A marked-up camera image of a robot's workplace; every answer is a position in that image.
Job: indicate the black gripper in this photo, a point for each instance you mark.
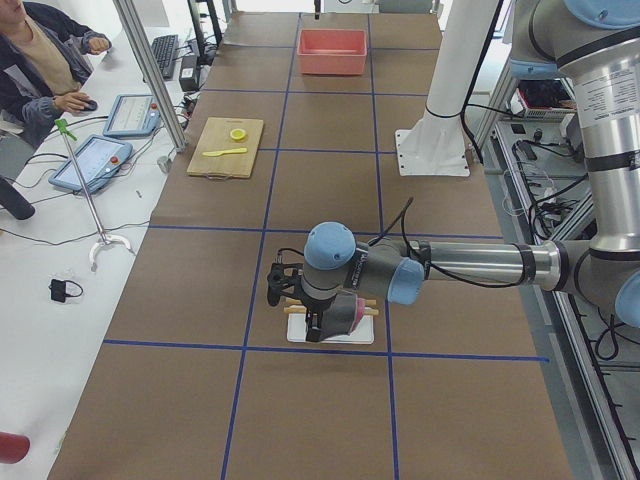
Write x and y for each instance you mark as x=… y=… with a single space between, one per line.
x=317 y=308

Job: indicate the grey pink cleaning cloth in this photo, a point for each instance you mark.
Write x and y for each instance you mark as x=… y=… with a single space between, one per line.
x=341 y=318

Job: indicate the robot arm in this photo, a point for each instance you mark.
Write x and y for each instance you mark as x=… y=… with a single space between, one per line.
x=596 y=45

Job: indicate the white rectangular tray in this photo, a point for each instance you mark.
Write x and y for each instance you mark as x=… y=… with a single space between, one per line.
x=362 y=334

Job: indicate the wooden rod near tray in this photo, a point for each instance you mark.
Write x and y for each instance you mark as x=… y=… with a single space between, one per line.
x=296 y=309

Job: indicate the yellow plastic knife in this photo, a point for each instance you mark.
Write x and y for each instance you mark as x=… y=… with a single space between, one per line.
x=218 y=153

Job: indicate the yellow lemon slice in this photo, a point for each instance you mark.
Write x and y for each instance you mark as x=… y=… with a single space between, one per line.
x=238 y=134

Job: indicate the bamboo cutting board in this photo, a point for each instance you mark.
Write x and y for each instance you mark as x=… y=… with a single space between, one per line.
x=215 y=136

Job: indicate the metal stand with green clip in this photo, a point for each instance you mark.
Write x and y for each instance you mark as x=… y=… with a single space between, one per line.
x=105 y=239

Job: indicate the pink plastic bin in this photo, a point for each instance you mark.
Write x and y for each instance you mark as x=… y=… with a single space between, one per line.
x=335 y=52

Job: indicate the blue teach pendant near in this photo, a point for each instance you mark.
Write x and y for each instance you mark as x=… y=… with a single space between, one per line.
x=99 y=159

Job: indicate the blue teach pendant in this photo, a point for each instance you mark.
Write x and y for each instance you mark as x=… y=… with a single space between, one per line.
x=132 y=116
x=99 y=159

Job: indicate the black power adapter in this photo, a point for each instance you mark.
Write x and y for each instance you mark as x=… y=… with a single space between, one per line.
x=189 y=73

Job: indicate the blue teach pendant far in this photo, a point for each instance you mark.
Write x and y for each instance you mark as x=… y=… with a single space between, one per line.
x=132 y=116

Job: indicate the black computer mouse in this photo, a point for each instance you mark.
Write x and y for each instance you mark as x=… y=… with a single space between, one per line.
x=89 y=106

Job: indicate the black keyboard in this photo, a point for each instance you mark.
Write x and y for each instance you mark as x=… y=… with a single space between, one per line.
x=164 y=50

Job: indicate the red cylinder object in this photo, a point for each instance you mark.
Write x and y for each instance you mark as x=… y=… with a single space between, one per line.
x=13 y=447

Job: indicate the seated person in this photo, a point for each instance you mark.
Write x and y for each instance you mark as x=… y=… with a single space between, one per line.
x=43 y=67

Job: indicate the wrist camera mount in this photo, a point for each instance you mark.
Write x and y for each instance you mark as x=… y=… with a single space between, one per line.
x=284 y=279

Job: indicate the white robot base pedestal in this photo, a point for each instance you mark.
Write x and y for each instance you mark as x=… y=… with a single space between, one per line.
x=435 y=145

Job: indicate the small black strap device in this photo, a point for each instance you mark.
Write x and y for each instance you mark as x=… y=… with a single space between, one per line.
x=62 y=290

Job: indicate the aluminium frame post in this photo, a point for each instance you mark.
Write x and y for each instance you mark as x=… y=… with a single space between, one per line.
x=140 y=46

